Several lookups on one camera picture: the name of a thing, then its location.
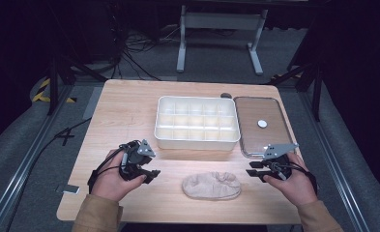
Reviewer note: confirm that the person's left hand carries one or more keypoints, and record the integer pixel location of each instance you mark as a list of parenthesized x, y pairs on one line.
[(111, 183)]

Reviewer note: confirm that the yellow black hazard tape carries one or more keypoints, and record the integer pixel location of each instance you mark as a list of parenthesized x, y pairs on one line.
[(42, 95)]

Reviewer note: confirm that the small grey card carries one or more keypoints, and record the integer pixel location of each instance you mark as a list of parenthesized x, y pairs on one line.
[(68, 189)]

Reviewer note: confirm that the small dark round object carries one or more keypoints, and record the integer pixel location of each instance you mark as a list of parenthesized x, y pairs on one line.
[(225, 95)]

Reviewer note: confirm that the white compartment storage box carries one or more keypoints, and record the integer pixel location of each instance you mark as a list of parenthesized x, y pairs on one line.
[(197, 143)]

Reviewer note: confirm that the white metal table frame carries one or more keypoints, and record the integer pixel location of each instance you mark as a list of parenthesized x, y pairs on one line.
[(221, 21)]

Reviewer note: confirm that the clear plastic box lid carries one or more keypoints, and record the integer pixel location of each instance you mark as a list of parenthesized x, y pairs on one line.
[(258, 109)]

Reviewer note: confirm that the person's right hand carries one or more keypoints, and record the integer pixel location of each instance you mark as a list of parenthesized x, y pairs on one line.
[(297, 188)]

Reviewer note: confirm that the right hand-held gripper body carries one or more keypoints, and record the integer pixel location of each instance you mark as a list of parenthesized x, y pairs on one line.
[(276, 161)]

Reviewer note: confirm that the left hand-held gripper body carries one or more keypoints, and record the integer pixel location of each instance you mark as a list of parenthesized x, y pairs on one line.
[(133, 154)]

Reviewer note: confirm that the black metal stand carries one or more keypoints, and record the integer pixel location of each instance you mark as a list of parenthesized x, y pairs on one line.
[(316, 83), (52, 83)]

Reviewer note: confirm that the aluminium floor rail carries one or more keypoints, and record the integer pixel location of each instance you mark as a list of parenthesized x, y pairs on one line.
[(20, 167), (336, 161)]

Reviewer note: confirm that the beige sock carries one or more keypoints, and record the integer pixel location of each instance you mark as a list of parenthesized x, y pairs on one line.
[(211, 187)]

